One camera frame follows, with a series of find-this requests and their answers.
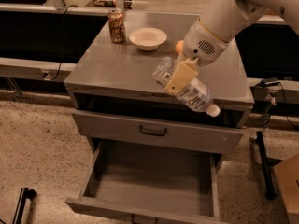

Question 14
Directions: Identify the clear plastic water bottle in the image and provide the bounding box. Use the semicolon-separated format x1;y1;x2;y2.
152;57;221;118

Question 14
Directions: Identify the black metal leg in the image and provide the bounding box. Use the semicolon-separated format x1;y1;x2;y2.
256;131;277;200

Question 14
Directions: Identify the black power cable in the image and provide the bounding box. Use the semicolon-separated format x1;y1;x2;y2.
50;4;80;82

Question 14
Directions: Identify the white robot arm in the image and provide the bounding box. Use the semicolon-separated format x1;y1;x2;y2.
165;0;299;95

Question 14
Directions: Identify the grey middle drawer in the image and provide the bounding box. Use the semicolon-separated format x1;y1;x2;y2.
72;110;243;154

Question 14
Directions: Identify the white ceramic bowl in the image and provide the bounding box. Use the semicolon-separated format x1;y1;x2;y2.
129;27;167;51

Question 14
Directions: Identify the black drawer handle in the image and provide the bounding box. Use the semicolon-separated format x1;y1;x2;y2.
139;125;167;137

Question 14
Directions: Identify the black metal stand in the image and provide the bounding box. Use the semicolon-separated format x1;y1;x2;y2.
12;187;36;224

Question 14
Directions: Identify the brown cardboard box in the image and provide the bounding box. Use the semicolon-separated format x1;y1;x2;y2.
274;154;299;224

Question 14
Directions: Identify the grey open bottom drawer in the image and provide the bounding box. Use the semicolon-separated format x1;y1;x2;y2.
66;140;223;224

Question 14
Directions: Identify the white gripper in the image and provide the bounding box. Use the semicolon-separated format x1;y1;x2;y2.
164;20;228;95

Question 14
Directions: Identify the patterned drink can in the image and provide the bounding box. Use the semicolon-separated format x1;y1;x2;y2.
108;8;126;43

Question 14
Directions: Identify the orange fruit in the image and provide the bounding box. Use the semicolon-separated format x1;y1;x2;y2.
175;40;183;55

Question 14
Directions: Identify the grey drawer cabinet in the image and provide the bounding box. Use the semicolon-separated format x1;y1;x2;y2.
65;12;253;164

